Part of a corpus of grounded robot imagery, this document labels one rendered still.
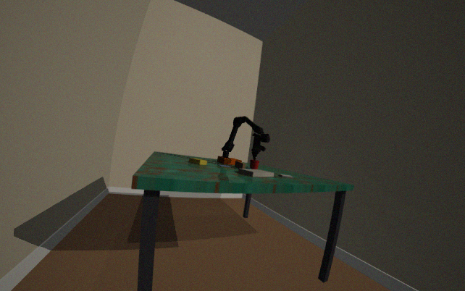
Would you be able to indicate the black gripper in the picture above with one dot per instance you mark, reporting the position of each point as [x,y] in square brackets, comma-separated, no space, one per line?
[255,150]

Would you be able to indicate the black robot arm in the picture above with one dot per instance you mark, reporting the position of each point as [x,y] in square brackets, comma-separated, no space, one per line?
[237,122]

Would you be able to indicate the red cup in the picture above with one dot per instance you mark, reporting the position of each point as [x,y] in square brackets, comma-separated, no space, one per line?
[254,164]

